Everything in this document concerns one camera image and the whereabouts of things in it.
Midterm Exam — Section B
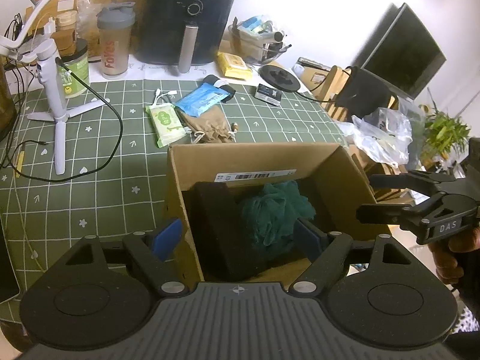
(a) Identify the black monitor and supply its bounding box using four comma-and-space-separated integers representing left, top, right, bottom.
351, 3, 447, 100

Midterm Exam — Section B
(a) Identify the white phone gimbal tripod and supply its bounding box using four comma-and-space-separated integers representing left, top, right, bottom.
1, 0, 109, 175

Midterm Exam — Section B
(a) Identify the green wet wipes pack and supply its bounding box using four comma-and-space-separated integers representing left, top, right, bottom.
145, 103, 187, 148

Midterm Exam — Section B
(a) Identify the small black box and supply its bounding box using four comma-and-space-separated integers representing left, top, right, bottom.
254, 84, 282, 107

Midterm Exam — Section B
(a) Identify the glass bowl with clutter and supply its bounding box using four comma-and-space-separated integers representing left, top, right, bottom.
229, 16, 292, 66

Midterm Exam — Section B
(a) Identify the right hand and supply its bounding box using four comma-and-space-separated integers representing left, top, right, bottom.
428, 228, 479, 284

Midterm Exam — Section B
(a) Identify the black kettle base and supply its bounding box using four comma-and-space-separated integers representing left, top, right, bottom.
258, 64, 300, 93

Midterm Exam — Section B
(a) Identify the grey lid shaker bottle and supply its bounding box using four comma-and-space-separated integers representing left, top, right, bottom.
97, 2, 136, 78

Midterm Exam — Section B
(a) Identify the cardboard box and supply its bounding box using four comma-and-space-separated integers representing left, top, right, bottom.
164, 142, 390, 288

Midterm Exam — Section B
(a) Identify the green label jar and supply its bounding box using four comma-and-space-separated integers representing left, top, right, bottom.
58, 38, 89, 99

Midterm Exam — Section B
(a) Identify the green potted plant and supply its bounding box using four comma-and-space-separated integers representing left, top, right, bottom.
420, 100, 471, 162

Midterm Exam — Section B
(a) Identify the wooden rack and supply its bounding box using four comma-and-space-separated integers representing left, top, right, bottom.
311, 66, 399, 122

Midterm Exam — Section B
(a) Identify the yellow wipes pack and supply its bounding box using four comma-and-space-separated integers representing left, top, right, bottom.
216, 52, 252, 80

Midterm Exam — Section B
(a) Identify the black cloth on rack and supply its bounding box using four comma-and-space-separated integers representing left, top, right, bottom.
335, 67, 392, 122

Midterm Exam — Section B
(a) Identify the teal mesh bath sponge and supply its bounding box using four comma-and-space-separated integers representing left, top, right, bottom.
241, 180, 317, 261

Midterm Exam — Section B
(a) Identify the clear plastic bag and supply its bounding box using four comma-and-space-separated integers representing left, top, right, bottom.
337, 107, 413, 167

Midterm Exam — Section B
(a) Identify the blue wet wipes pack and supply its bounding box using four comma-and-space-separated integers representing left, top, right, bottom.
175, 83, 230, 117

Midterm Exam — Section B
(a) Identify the black air fryer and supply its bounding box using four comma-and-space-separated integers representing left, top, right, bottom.
136, 0, 234, 71

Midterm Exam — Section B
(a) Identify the brown drawstring pouch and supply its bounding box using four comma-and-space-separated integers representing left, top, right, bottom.
176, 105, 235, 144

